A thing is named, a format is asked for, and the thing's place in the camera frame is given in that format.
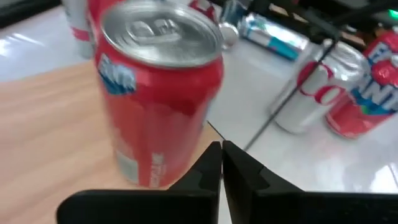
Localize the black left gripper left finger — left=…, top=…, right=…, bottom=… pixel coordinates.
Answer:
left=56, top=140, right=223, bottom=224

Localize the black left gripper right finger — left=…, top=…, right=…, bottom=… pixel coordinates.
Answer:
left=222, top=139, right=398, bottom=224

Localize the red Fanta can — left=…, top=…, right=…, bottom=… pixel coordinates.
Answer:
left=86, top=0, right=105, bottom=47
left=94, top=0, right=225, bottom=189
left=325, top=29, right=398, bottom=139

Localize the silver Diet Coke can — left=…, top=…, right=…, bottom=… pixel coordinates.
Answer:
left=269, top=40, right=371, bottom=135

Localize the white slim can black lid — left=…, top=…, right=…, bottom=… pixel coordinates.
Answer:
left=61, top=0, right=96, bottom=60

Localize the blue and silver slim can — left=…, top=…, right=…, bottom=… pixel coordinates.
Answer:
left=239, top=12, right=311, bottom=62
left=217, top=0, right=249, bottom=50

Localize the red Coca-Cola can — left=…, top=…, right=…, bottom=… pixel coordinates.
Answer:
left=188, top=0, right=218, bottom=22

